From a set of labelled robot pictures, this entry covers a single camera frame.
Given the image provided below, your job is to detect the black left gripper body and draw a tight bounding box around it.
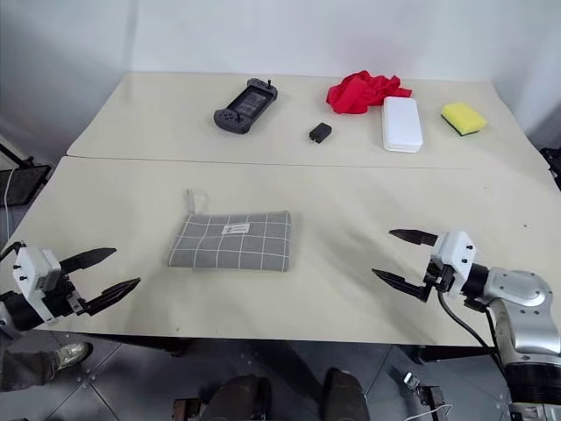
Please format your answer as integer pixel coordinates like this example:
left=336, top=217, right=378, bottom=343
left=41, top=274, right=91, bottom=319

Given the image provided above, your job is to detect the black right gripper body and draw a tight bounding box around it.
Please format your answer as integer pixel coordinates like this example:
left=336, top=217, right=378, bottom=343
left=423, top=256, right=459, bottom=296

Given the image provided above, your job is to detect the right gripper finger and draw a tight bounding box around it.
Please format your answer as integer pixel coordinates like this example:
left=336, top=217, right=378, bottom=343
left=371, top=268, right=433, bottom=304
left=387, top=227, right=439, bottom=247

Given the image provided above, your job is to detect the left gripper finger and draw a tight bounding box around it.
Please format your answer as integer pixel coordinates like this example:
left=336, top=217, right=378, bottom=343
left=58, top=247, right=117, bottom=278
left=82, top=276, right=142, bottom=317

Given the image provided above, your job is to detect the grey checked pouch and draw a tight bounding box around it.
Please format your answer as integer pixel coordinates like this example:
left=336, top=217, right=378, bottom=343
left=166, top=189, right=304, bottom=274

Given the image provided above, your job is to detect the bystander worn shoe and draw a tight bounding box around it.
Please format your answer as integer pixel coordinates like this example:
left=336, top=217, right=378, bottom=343
left=56, top=341, right=94, bottom=369

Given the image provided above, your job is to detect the bystander dark trouser leg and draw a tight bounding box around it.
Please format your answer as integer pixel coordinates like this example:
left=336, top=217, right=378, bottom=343
left=0, top=346, right=60, bottom=392

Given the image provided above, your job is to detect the white rectangular box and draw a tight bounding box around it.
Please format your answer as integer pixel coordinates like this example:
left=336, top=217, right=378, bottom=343
left=381, top=96, right=425, bottom=154

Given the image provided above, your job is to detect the dark rounded shape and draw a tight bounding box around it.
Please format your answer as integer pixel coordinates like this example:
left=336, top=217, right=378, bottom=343
left=203, top=375, right=271, bottom=421
left=323, top=367, right=370, bottom=421

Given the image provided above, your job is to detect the yellow sponge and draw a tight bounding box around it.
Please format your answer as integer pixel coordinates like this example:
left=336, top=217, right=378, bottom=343
left=440, top=102, right=488, bottom=137

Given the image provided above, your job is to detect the black power adapter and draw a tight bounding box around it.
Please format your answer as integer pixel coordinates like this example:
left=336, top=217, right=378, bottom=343
left=308, top=123, right=333, bottom=143

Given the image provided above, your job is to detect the red cloth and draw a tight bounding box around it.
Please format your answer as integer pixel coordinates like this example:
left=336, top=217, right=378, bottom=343
left=325, top=69, right=414, bottom=116

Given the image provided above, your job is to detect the black equipment piece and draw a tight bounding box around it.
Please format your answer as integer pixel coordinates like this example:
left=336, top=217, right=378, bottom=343
left=539, top=147, right=561, bottom=190

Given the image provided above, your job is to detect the black handheld game controller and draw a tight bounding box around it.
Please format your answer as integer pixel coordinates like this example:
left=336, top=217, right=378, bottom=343
left=213, top=77, right=281, bottom=135

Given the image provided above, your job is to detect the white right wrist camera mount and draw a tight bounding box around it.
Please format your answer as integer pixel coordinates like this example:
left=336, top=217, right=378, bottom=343
left=431, top=231, right=477, bottom=297

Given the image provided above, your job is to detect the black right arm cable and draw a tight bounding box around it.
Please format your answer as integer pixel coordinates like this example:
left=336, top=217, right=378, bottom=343
left=436, top=291, right=505, bottom=369

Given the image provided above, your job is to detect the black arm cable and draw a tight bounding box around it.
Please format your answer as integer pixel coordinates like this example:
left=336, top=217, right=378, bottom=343
left=436, top=291, right=505, bottom=369
left=0, top=239, right=26, bottom=260

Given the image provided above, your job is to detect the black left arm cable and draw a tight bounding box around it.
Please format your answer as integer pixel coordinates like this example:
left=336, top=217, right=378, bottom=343
left=0, top=239, right=26, bottom=260

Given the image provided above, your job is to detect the thin white cable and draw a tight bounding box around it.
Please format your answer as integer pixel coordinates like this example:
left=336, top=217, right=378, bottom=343
left=3, top=168, right=15, bottom=240

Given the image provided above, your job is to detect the black stand frame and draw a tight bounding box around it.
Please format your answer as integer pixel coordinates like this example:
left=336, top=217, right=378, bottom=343
left=0, top=135, right=52, bottom=207

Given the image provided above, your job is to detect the white floor cable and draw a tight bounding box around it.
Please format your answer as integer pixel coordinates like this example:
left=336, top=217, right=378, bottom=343
left=409, top=405, right=453, bottom=421

